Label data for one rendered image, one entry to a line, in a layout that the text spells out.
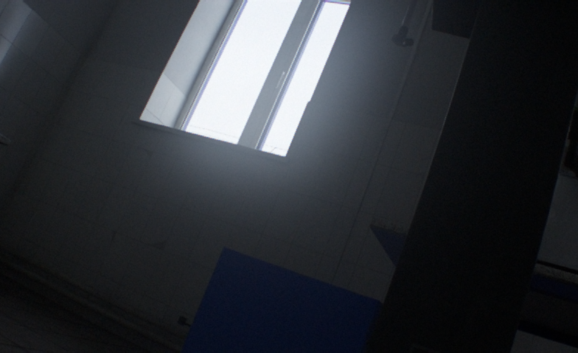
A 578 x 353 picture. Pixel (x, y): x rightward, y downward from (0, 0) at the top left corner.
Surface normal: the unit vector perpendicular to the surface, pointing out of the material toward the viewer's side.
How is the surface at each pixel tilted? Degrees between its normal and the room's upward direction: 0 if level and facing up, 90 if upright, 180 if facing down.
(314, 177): 90
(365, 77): 90
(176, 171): 90
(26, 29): 90
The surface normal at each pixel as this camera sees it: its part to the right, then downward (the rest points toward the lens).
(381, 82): -0.30, -0.36
